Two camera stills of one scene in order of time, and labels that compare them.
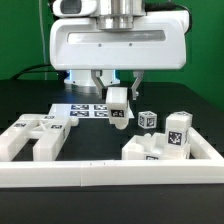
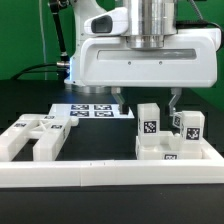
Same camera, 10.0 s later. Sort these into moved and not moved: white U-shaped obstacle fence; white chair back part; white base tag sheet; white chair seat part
Moved: white chair seat part
Not moved: white U-shaped obstacle fence; white base tag sheet; white chair back part
